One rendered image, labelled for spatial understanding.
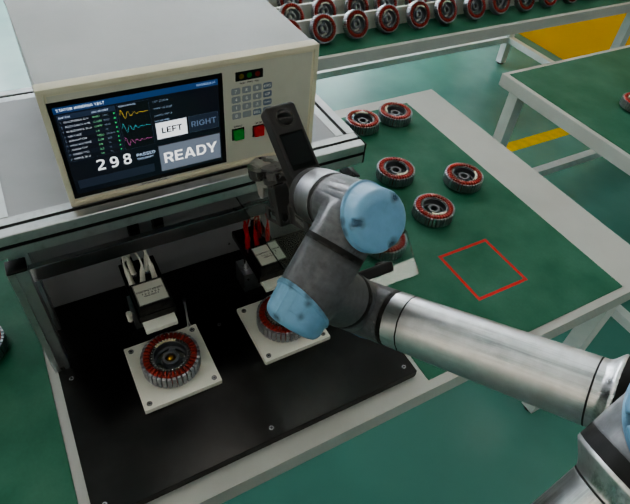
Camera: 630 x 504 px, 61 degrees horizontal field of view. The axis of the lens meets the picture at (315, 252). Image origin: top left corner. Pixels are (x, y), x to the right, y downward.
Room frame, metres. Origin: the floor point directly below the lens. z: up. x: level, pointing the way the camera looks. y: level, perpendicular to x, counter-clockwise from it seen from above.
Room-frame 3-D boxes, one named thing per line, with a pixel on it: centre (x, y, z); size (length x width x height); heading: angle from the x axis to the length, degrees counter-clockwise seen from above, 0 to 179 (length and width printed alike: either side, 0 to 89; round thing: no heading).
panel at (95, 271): (0.84, 0.29, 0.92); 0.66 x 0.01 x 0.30; 123
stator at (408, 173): (1.29, -0.21, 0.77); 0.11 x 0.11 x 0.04
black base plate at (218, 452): (0.64, 0.16, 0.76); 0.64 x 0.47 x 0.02; 123
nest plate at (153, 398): (0.56, 0.26, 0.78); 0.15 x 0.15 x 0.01; 33
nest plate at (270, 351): (0.69, 0.05, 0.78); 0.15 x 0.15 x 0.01; 33
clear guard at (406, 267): (0.74, 0.00, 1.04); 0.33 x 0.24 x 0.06; 33
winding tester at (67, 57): (0.91, 0.32, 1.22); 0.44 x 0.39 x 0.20; 123
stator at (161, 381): (0.56, 0.26, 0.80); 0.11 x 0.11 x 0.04
